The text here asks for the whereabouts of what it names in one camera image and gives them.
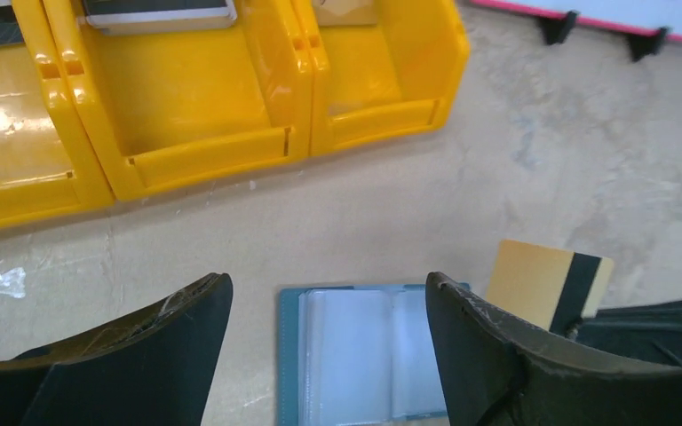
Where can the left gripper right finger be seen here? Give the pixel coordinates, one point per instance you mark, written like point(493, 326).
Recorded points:
point(498, 369)

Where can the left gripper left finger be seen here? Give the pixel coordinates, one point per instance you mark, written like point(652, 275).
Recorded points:
point(154, 366)

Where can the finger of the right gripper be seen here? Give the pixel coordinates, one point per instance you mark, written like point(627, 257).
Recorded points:
point(639, 344)

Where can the gold magnetic stripe card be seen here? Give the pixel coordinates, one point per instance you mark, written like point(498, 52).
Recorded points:
point(552, 288)

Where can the blue card holder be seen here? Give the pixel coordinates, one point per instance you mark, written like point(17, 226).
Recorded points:
point(355, 355)

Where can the silver card in bin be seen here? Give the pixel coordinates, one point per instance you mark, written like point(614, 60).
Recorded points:
point(163, 16)

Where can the left yellow bin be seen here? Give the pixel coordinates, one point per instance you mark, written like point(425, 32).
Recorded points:
point(48, 167)

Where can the yellow bin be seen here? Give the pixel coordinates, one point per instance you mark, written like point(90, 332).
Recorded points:
point(392, 70)
point(163, 111)
point(48, 167)

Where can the middle yellow bin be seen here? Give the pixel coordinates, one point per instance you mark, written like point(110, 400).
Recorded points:
point(163, 111)

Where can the right whiteboard stand foot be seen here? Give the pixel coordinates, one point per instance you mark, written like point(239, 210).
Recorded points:
point(640, 46)

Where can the whiteboard stand foot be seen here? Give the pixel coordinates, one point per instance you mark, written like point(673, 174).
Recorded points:
point(640, 46)
point(556, 29)

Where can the pink framed whiteboard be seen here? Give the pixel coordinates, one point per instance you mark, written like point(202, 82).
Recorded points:
point(642, 17)

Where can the right yellow bin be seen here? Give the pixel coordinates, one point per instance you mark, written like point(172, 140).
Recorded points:
point(392, 70)

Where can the left whiteboard stand foot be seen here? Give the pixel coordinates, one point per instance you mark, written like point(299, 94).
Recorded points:
point(556, 29)

